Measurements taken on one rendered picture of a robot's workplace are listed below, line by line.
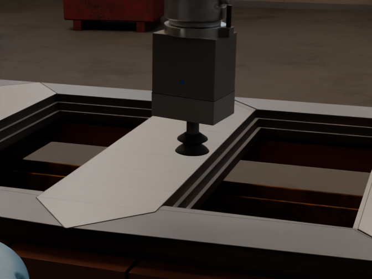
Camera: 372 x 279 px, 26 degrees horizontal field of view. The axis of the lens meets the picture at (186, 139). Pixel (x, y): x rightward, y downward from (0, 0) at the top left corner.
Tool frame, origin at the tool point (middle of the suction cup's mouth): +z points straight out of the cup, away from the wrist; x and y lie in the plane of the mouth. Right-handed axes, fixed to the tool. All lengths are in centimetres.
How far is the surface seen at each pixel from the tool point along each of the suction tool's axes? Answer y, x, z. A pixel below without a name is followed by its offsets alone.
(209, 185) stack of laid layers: 7.8, -23.0, 13.8
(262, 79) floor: 165, -459, 106
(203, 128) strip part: 18.1, -42.0, 10.9
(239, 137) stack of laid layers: 12.1, -45.2, 12.5
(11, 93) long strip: 67, -49, 12
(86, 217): 12.9, 4.7, 10.2
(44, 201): 21.6, 2.2, 10.4
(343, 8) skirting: 222, -871, 109
